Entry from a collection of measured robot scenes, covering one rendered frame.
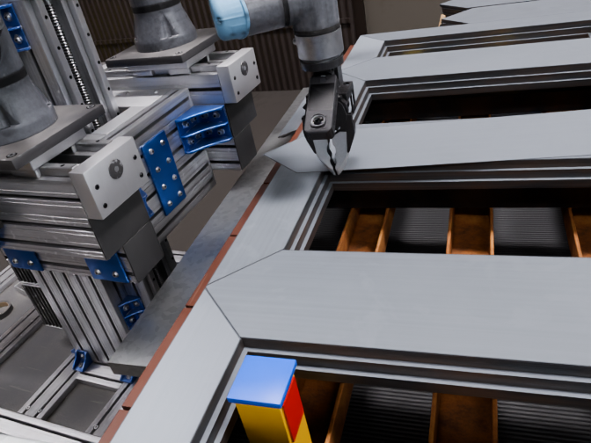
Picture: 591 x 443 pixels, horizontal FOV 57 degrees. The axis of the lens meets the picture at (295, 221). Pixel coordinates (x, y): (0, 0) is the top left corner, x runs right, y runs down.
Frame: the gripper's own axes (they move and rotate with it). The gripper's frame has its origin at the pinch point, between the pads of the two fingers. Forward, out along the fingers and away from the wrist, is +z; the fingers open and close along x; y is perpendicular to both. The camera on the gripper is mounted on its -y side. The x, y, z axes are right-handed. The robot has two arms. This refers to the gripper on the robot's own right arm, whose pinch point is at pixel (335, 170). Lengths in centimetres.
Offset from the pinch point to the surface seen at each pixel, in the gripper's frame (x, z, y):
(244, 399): -2, -2, -52
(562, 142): -38.0, 0.7, 9.1
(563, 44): -44, 1, 63
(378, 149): -6.4, 0.7, 8.9
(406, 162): -12.3, 0.7, 3.7
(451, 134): -19.5, 0.7, 14.1
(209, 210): 104, 87, 121
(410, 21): 20, 46, 281
